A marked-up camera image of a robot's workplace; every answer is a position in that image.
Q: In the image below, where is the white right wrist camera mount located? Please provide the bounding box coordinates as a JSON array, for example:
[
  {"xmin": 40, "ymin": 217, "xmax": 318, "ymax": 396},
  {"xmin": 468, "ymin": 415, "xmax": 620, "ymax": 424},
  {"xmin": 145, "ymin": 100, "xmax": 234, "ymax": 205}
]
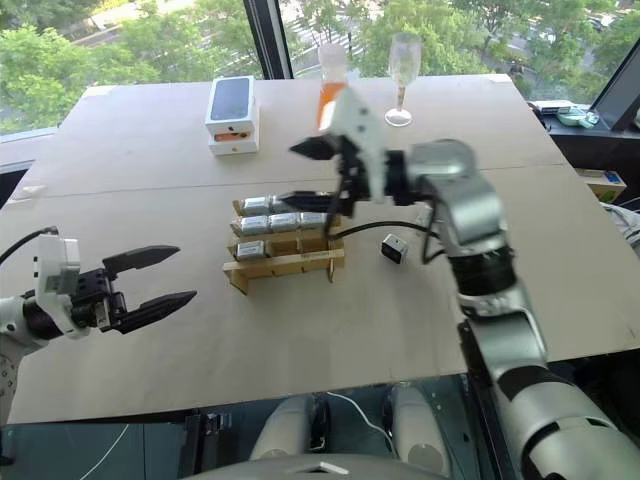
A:
[{"xmin": 326, "ymin": 86, "xmax": 390, "ymax": 204}]

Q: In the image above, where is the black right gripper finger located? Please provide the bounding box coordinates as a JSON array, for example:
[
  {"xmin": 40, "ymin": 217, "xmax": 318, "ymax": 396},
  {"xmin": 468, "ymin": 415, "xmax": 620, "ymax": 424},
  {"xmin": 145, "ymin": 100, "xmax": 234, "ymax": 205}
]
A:
[
  {"xmin": 279, "ymin": 189, "xmax": 347, "ymax": 215},
  {"xmin": 289, "ymin": 134, "xmax": 347, "ymax": 163}
]

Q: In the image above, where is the white phone box black print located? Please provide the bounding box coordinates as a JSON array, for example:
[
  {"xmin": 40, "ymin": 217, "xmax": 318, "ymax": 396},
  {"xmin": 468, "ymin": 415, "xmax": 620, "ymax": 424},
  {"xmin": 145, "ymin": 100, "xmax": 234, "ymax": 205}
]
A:
[{"xmin": 204, "ymin": 75, "xmax": 260, "ymax": 136}]

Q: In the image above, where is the wooden tiered rack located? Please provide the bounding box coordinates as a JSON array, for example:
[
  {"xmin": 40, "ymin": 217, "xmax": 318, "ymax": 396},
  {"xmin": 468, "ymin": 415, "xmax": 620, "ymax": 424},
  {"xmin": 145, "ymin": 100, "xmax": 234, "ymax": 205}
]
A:
[{"xmin": 221, "ymin": 196, "xmax": 348, "ymax": 297}]

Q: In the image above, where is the grey cloth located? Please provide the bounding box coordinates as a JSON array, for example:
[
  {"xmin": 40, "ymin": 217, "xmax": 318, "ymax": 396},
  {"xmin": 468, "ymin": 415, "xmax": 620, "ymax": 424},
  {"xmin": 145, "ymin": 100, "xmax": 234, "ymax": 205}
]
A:
[{"xmin": 598, "ymin": 201, "xmax": 640, "ymax": 244}]

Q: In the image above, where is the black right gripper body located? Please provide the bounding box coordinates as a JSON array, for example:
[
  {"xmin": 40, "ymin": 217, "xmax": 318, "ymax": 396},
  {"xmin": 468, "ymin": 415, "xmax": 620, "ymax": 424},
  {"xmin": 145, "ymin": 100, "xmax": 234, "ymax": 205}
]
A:
[{"xmin": 334, "ymin": 135, "xmax": 375, "ymax": 218}]

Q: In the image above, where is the white phone box orange print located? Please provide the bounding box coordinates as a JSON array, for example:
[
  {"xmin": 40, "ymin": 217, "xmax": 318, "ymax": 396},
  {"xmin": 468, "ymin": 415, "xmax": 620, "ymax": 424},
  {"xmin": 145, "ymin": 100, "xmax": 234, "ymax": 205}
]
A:
[{"xmin": 206, "ymin": 128, "xmax": 260, "ymax": 147}]

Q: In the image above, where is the plain white phone box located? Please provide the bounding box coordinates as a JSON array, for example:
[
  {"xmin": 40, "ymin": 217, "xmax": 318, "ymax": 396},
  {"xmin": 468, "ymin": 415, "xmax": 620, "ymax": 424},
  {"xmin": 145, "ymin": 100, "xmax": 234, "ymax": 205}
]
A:
[{"xmin": 208, "ymin": 139, "xmax": 261, "ymax": 159}]

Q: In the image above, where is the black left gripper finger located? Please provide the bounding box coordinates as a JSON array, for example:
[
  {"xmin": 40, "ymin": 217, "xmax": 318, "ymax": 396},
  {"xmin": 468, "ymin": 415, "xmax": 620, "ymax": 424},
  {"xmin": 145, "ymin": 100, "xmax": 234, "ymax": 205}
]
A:
[
  {"xmin": 101, "ymin": 244, "xmax": 182, "ymax": 282},
  {"xmin": 116, "ymin": 290, "xmax": 199, "ymax": 336}
]

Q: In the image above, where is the white rounded robot leg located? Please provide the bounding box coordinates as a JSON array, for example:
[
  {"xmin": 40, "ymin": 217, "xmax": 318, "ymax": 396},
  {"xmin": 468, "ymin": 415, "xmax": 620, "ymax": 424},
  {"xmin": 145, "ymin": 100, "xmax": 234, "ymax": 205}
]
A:
[
  {"xmin": 248, "ymin": 396, "xmax": 315, "ymax": 462},
  {"xmin": 391, "ymin": 386, "xmax": 447, "ymax": 465}
]

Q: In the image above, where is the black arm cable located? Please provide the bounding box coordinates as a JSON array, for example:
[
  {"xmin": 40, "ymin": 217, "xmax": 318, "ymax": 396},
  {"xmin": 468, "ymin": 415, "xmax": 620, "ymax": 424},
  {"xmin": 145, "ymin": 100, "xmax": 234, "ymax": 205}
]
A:
[
  {"xmin": 0, "ymin": 226, "xmax": 59, "ymax": 266},
  {"xmin": 323, "ymin": 198, "xmax": 454, "ymax": 267}
]

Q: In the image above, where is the thin white cable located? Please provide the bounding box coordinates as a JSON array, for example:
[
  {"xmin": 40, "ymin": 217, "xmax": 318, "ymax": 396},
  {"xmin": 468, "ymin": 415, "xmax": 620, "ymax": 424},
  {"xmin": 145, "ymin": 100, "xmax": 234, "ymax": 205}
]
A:
[{"xmin": 323, "ymin": 391, "xmax": 397, "ymax": 452}]

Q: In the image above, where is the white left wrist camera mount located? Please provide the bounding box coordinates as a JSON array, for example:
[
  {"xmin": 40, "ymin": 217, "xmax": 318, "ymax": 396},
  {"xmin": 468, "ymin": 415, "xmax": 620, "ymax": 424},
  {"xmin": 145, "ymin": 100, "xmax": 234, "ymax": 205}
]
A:
[{"xmin": 31, "ymin": 233, "xmax": 82, "ymax": 341}]

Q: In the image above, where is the grey robot torso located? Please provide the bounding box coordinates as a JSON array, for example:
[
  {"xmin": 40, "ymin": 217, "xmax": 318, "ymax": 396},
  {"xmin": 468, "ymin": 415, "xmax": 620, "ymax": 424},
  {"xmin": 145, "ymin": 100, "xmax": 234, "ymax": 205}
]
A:
[{"xmin": 197, "ymin": 451, "xmax": 431, "ymax": 480}]

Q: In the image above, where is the tall glass with orange liquid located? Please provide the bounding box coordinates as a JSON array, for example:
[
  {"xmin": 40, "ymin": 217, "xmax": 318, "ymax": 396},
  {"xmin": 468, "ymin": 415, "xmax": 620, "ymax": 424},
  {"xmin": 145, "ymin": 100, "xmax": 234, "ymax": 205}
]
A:
[{"xmin": 315, "ymin": 44, "xmax": 350, "ymax": 134}]

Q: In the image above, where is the small black silver camera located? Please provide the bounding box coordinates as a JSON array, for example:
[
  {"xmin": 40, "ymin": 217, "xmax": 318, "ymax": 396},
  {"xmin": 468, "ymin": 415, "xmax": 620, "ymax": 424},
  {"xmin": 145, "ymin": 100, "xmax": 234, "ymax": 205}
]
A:
[{"xmin": 380, "ymin": 233, "xmax": 409, "ymax": 266}]

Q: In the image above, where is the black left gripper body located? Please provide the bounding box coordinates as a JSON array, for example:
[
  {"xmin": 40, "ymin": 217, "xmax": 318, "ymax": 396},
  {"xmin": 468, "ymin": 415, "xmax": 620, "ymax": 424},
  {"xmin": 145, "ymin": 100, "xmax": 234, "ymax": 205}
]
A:
[{"xmin": 68, "ymin": 267, "xmax": 127, "ymax": 335}]

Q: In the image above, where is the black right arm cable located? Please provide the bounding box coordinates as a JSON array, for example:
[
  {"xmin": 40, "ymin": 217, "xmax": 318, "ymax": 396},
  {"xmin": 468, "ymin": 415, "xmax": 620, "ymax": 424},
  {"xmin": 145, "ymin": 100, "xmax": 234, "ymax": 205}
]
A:
[{"xmin": 323, "ymin": 198, "xmax": 454, "ymax": 267}]

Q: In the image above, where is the dark window frame pillar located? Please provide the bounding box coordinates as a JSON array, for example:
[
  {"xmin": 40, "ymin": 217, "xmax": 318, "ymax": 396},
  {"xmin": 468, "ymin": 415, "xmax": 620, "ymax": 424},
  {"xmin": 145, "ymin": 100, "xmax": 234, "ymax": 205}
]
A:
[{"xmin": 243, "ymin": 0, "xmax": 294, "ymax": 80}]

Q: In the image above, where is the clear wine glass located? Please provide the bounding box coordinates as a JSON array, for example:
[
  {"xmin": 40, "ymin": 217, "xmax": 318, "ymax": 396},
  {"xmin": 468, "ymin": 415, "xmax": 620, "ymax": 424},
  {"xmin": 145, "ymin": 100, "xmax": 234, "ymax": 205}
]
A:
[{"xmin": 383, "ymin": 33, "xmax": 425, "ymax": 128}]

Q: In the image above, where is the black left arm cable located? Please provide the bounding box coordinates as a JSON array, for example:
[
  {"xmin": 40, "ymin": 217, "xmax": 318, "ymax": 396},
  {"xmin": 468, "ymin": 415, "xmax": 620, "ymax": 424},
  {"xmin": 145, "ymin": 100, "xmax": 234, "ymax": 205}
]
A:
[{"xmin": 0, "ymin": 226, "xmax": 59, "ymax": 266}]

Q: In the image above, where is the yellow cardboard box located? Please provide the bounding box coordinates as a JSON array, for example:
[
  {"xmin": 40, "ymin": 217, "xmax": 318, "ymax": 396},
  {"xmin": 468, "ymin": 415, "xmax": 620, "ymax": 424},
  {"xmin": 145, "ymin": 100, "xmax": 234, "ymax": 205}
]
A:
[{"xmin": 583, "ymin": 168, "xmax": 628, "ymax": 202}]

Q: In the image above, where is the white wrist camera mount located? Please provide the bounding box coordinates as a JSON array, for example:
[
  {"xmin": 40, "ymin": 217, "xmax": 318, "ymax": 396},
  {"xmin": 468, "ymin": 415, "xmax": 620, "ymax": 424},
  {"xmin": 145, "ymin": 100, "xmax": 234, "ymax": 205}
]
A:
[
  {"xmin": 326, "ymin": 86, "xmax": 390, "ymax": 204},
  {"xmin": 31, "ymin": 233, "xmax": 82, "ymax": 341}
]

